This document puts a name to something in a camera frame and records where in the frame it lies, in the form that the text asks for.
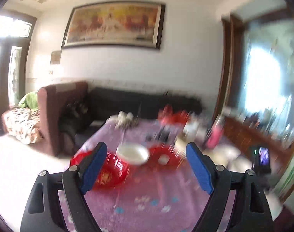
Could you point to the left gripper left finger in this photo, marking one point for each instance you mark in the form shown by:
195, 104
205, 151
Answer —
43, 210

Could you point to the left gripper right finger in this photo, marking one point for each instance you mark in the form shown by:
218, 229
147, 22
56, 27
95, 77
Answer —
250, 210

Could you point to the large red scalloped plate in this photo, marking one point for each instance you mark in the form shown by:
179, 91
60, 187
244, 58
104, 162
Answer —
113, 172

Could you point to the small red gold-rimmed plate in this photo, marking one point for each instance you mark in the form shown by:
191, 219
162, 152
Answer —
164, 157

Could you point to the white shallow paper bowl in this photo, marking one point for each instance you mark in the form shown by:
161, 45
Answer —
133, 153

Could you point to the phone with lit screen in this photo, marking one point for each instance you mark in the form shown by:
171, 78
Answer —
261, 160

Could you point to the wooden brick-pattern cabinet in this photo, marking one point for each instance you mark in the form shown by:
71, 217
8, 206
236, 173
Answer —
244, 137

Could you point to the pink thermos bottle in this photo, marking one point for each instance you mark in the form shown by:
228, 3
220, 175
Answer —
216, 132

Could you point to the patterned blanket bed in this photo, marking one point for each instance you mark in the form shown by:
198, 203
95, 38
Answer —
23, 124

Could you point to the maroon armchair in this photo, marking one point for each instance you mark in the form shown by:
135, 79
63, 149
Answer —
52, 101

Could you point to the white plastic jar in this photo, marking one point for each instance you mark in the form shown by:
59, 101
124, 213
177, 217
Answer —
190, 130

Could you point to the purple floral tablecloth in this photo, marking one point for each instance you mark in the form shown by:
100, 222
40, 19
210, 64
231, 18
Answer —
151, 198

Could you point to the black leather sofa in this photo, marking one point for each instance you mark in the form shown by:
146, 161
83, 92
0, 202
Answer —
83, 118

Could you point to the green cloth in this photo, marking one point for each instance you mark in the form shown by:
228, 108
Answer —
29, 101

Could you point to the black round device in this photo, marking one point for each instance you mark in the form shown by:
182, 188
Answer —
163, 135

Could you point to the white gloves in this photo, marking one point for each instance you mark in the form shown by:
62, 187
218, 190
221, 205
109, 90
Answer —
124, 120

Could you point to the red plastic bag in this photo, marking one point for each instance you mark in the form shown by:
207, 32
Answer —
167, 116

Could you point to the wooden glass door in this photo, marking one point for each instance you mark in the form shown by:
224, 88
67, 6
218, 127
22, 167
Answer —
16, 29

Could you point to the framed horse painting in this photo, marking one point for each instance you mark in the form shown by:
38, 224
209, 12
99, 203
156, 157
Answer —
116, 23

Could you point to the small wall plaque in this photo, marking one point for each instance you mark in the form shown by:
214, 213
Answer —
56, 57

